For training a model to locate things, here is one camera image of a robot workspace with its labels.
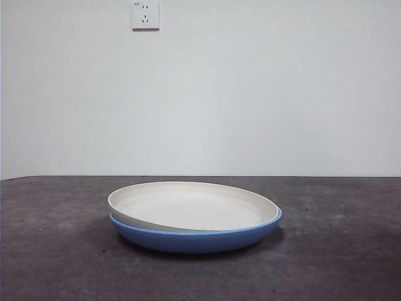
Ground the blue round plate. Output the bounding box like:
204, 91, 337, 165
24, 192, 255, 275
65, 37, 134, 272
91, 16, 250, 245
109, 208, 284, 254

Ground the white wall socket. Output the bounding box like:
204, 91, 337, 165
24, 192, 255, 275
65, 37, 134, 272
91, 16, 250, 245
131, 1, 160, 31

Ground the white round plate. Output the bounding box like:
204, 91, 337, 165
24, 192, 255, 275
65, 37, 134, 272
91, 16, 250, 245
107, 181, 279, 233

